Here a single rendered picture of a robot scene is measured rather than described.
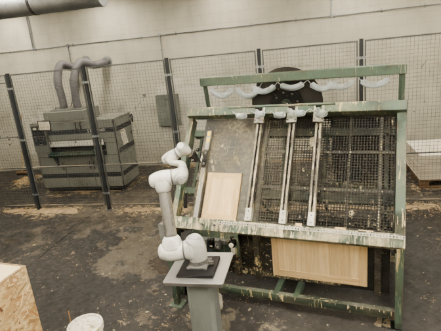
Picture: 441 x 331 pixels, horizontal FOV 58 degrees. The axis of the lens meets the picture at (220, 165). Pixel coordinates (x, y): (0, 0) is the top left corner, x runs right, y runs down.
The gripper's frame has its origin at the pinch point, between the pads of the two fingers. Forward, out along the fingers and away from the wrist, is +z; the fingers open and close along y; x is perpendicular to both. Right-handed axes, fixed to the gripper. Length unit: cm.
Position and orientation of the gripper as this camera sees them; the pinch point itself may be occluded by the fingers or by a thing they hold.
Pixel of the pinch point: (197, 160)
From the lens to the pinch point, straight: 411.3
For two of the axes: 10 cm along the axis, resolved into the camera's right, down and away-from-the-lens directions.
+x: -9.2, -0.2, 3.9
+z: 3.6, 3.2, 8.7
